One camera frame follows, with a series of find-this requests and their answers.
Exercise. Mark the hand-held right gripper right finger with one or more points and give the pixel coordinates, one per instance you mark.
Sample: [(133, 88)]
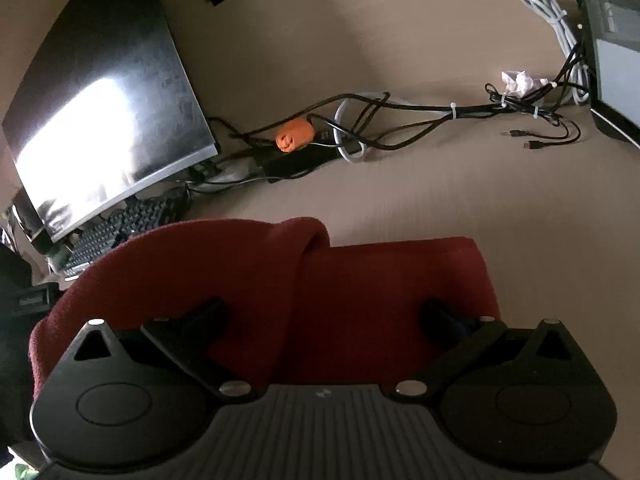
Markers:
[(440, 317)]

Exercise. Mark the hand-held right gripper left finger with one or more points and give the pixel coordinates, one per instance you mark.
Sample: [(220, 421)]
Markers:
[(210, 311)]

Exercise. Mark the red fleece-lined hoodie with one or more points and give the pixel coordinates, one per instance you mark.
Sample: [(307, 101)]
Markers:
[(350, 285)]

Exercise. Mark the black keyboard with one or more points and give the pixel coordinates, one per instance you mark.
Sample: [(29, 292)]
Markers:
[(120, 222)]

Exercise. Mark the white power strip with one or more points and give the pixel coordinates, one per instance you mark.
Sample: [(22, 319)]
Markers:
[(225, 176)]

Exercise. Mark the black power adapter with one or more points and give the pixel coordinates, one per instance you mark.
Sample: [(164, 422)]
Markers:
[(300, 161)]

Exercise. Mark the curved black monitor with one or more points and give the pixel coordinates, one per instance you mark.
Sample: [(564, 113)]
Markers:
[(100, 110)]

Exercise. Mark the crumpled white tissue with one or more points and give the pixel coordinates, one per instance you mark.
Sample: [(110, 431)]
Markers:
[(520, 82)]

